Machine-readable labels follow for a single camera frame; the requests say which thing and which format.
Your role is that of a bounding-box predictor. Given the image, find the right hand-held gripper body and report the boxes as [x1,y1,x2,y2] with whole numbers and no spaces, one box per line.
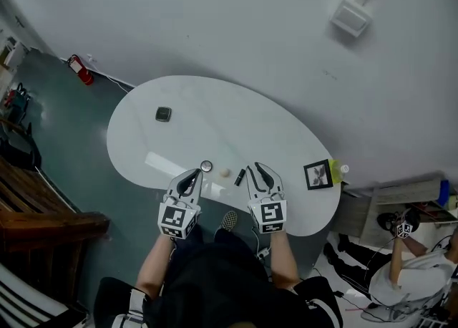
[247,189,288,235]

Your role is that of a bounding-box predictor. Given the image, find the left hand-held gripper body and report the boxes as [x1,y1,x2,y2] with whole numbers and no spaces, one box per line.
[157,192,200,240]

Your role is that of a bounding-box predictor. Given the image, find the square black compact case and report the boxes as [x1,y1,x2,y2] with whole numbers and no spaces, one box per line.
[154,105,173,123]

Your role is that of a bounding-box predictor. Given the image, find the person's right forearm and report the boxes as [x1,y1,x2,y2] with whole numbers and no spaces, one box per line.
[268,230,302,290]

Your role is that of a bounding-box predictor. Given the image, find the person's left forearm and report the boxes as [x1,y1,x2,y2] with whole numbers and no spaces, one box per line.
[137,235,179,297]

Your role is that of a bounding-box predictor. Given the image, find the white round table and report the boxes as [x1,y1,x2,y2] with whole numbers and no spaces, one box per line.
[106,74,342,238]

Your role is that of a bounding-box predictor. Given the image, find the person's checkered shoe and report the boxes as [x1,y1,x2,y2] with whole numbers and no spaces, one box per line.
[219,210,238,232]

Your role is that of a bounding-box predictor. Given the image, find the black framed picture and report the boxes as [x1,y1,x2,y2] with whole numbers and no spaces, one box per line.
[303,158,335,191]

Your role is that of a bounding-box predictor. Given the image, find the person's black trousers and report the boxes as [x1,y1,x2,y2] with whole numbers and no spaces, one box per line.
[171,226,273,278]

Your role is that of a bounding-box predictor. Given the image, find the person's black shirt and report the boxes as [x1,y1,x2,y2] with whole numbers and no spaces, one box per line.
[93,247,345,328]

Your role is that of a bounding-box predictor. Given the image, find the grey wooden cabinet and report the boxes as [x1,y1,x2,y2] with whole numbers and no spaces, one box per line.
[331,175,458,246]

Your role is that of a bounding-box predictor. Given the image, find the wooden staircase railing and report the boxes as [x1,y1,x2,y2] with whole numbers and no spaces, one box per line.
[0,156,111,307]

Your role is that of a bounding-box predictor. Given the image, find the red fire extinguisher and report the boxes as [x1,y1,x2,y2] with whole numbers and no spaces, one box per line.
[67,54,95,87]

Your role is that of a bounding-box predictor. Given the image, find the black office chair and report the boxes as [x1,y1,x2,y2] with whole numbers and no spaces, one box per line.
[0,122,43,173]

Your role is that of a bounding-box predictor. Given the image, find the teal and red vacuum cleaner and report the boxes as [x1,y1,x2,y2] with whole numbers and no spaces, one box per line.
[2,82,32,124]

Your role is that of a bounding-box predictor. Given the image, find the white power cable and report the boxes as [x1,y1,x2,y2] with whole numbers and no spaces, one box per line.
[90,59,136,94]

